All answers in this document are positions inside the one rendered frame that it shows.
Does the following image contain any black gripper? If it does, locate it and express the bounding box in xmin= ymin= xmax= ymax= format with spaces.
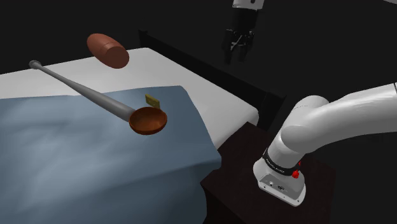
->
xmin=221 ymin=6 xmax=260 ymax=66

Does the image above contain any small yellow flat card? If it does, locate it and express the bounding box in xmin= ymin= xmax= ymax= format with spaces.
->
xmin=144 ymin=94 xmax=161 ymax=109

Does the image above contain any brown bowl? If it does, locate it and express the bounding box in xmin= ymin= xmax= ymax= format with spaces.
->
xmin=129 ymin=106 xmax=168 ymax=136

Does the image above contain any grey baseball bat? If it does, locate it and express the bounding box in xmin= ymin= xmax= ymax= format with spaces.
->
xmin=29 ymin=60 xmax=136 ymax=123

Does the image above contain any bed with blue blanket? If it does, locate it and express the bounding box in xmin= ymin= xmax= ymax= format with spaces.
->
xmin=0 ymin=29 xmax=286 ymax=224

